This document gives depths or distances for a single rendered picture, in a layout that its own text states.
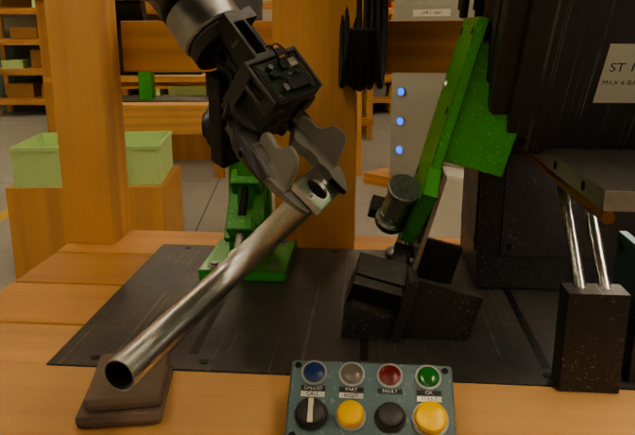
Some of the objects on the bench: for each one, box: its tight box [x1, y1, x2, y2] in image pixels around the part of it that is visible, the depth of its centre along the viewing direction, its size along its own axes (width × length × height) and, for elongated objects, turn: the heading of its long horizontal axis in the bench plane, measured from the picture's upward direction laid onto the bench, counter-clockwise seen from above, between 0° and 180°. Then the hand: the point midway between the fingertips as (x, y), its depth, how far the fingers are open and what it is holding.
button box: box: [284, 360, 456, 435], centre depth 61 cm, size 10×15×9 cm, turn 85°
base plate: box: [46, 244, 635, 391], centre depth 88 cm, size 42×110×2 cm, turn 85°
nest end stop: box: [346, 275, 404, 310], centre depth 78 cm, size 4×7×6 cm, turn 85°
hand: (317, 197), depth 69 cm, fingers closed on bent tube, 5 cm apart
